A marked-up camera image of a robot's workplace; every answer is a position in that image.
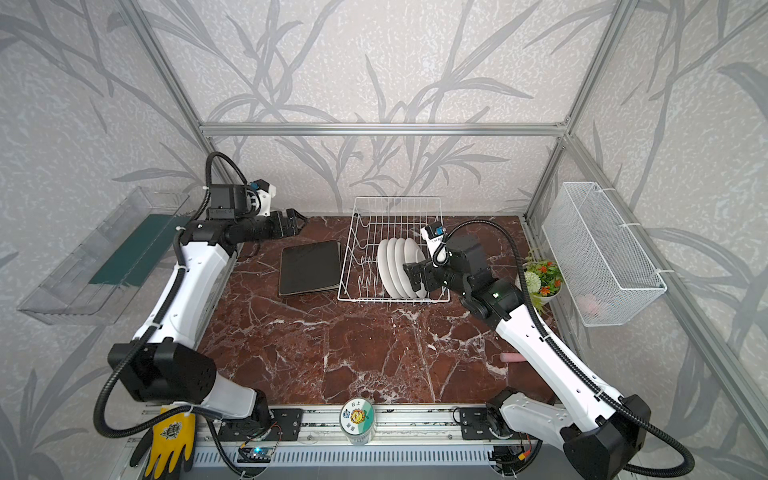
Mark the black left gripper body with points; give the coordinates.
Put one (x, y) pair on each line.
(276, 224)

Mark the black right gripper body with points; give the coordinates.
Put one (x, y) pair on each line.
(420, 274)

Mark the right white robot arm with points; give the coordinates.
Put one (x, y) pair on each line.
(597, 440)

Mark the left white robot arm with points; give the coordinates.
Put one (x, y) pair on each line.
(162, 363)

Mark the white round plate rightmost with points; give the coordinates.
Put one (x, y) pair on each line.
(413, 254)

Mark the white round plate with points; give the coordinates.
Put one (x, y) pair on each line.
(383, 268)
(413, 254)
(393, 269)
(401, 275)

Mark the white round plate leftmost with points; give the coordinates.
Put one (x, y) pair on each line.
(383, 268)

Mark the white ribbed flower pot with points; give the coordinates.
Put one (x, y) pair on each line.
(543, 280)

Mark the purple pink spoon toy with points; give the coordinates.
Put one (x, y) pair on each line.
(511, 357)

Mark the pink item in basket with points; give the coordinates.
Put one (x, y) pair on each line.
(590, 306)

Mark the green mat in shelf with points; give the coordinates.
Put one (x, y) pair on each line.
(135, 259)

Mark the round green labelled can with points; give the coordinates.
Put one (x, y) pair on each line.
(357, 421)

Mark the green circuit board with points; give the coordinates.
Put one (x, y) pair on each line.
(255, 454)

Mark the yellow black work glove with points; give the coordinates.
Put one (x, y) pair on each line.
(169, 447)

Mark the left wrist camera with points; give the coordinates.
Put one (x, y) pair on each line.
(261, 196)

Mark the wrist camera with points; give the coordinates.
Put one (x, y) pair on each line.
(261, 196)
(434, 235)

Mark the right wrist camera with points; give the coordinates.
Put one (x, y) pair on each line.
(434, 235)

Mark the white wire dish rack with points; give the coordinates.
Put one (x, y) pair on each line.
(374, 219)

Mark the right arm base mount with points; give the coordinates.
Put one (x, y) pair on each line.
(475, 424)

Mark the white mesh wall basket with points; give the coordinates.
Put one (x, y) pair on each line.
(598, 253)

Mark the clear plastic wall shelf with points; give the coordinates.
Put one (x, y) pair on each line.
(65, 297)

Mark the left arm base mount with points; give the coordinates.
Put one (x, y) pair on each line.
(281, 424)

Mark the aluminium frame rail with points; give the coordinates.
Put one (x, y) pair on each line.
(741, 390)

